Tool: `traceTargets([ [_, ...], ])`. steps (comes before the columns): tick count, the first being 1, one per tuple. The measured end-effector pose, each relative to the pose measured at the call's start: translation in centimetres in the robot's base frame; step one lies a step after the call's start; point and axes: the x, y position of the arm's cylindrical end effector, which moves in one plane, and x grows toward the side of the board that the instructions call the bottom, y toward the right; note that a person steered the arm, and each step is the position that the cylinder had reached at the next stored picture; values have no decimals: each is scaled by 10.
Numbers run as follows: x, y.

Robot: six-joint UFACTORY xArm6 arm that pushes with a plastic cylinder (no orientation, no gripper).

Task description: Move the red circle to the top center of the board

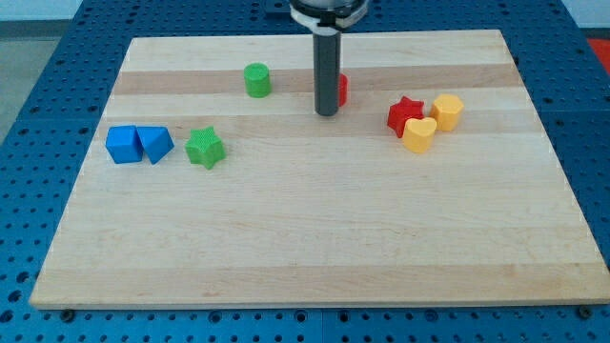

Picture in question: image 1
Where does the blue cube block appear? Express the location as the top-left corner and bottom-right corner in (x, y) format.
(105, 126), (143, 164)

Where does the red cylinder block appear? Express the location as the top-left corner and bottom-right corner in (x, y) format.
(338, 73), (349, 107)

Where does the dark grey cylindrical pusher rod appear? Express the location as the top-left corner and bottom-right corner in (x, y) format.
(313, 27), (341, 116)

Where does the green star block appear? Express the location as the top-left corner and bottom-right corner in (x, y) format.
(185, 126), (226, 170)

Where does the yellow hexagon block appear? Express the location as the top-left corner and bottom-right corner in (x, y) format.
(430, 93), (464, 131)

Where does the blue triangular prism block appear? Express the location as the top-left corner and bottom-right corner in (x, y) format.
(136, 126), (174, 164)

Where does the green cylinder block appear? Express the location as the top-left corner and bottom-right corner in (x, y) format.
(243, 63), (272, 98)

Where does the yellow heart block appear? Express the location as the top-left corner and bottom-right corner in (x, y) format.
(402, 117), (437, 153)

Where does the wooden board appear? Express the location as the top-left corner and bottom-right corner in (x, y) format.
(30, 30), (609, 310)

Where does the red star block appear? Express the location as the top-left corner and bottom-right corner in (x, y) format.
(387, 96), (424, 138)

